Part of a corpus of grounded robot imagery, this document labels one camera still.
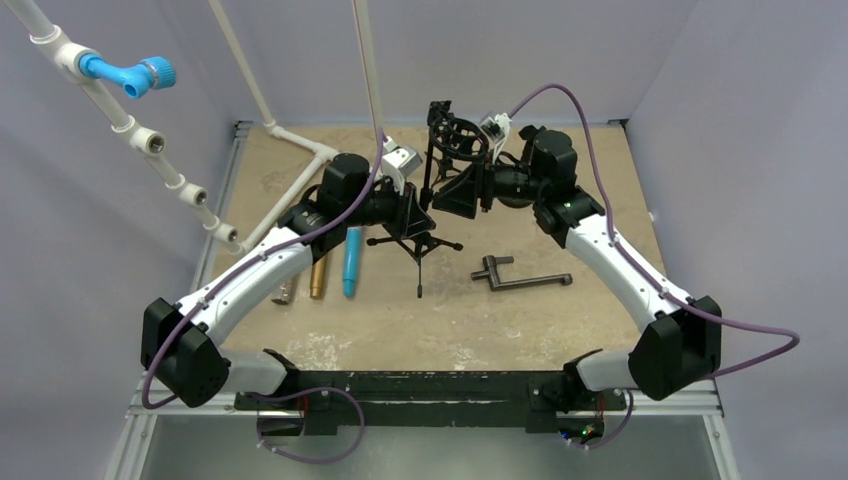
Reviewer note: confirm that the blue pipe fitting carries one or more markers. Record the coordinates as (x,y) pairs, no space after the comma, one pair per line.
(152,73)

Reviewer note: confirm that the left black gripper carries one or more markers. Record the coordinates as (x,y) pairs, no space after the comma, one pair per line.
(417,221)

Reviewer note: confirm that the gold microphone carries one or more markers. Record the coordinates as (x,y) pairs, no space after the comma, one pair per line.
(318,275)

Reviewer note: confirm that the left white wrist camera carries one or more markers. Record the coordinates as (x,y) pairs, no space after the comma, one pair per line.
(398,163)

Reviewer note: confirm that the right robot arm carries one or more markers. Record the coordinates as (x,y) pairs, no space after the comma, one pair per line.
(678,344)

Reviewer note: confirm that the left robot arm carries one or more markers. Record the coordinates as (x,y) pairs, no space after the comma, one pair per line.
(182,342)

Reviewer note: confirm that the blue microphone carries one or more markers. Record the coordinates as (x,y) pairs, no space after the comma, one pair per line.
(351,265)

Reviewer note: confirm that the glitter silver-head microphone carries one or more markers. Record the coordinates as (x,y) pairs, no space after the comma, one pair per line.
(285,293)

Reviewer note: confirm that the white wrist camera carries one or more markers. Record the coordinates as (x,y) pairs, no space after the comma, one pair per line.
(496,128)
(398,163)

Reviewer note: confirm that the black shock-mount tripod stand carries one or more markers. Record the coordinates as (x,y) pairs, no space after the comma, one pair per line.
(453,143)

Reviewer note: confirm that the white PVC pipe frame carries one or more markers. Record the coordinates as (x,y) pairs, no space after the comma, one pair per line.
(63,54)

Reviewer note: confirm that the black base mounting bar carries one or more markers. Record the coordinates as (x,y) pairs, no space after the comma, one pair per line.
(533,401)

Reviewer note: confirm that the dark grey metal pipe fitting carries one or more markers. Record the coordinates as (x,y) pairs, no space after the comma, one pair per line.
(491,275)

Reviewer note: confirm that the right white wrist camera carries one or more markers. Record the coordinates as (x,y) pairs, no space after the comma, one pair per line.
(496,128)

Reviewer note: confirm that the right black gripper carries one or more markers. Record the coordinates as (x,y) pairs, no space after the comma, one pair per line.
(478,188)

